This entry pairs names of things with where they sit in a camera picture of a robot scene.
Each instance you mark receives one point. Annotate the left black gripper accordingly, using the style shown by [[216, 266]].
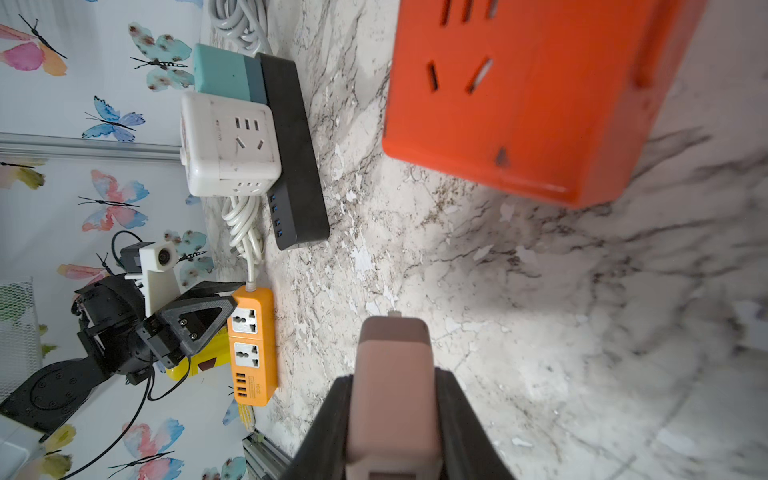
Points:
[[117, 341]]

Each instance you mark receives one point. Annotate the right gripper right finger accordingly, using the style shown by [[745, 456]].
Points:
[[467, 450]]

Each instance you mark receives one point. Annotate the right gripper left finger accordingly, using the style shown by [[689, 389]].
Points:
[[322, 454]]

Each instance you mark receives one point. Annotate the orange power strip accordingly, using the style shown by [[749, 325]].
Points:
[[252, 343]]

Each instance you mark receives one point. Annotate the pink plug adapter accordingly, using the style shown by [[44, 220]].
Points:
[[393, 429]]

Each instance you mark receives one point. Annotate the red cube socket adapter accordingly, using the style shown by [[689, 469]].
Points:
[[551, 100]]

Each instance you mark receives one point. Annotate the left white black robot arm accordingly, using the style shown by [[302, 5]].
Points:
[[46, 400]]

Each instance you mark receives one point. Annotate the white cube socket adapter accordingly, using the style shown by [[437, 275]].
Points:
[[229, 146]]

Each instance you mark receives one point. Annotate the teal plug adapter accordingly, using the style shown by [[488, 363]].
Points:
[[228, 74]]

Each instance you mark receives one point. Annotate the black power strip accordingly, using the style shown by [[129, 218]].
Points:
[[296, 201]]

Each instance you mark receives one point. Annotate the white mesh wall basket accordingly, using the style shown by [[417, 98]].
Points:
[[20, 348]]

